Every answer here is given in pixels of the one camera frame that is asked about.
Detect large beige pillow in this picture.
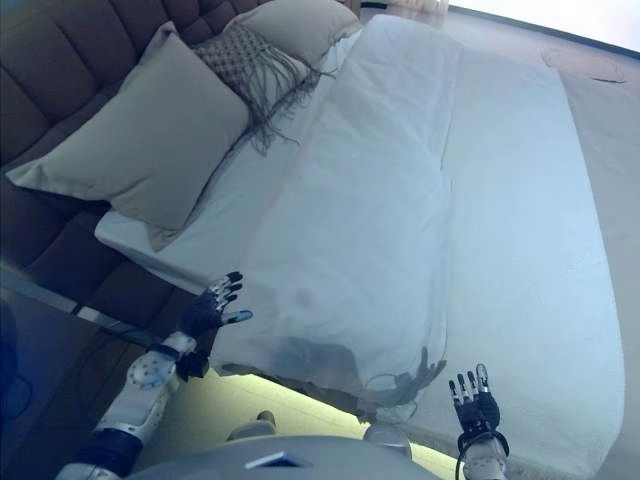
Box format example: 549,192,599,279
234,0,361,64
4,22,251,251

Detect bright window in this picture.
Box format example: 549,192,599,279
447,0,640,51

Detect white bed sheet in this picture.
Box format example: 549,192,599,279
359,47,626,466

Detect wooden nightstand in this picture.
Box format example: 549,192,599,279
0,259,151,451

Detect silver robot torso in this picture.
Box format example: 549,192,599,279
129,434,416,480

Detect brown tufted headboard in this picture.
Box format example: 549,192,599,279
0,0,274,281

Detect silver robot leg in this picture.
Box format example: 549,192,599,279
362,422,414,459
227,410,276,444

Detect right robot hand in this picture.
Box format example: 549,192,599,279
448,363,501,439

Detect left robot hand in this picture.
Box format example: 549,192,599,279
179,271,254,346

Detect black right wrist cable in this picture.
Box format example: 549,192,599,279
454,434,470,480

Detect woven fringed cushion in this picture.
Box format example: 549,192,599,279
192,22,336,154

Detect left silver robot leg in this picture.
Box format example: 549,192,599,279
227,410,276,444

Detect right silver robot leg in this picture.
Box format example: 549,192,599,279
362,422,414,459

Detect white duvet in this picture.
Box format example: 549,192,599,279
209,13,464,406

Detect beige bedspread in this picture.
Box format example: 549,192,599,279
559,69,640,480

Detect brown upholstered bed frame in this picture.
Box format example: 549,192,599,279
24,209,211,331

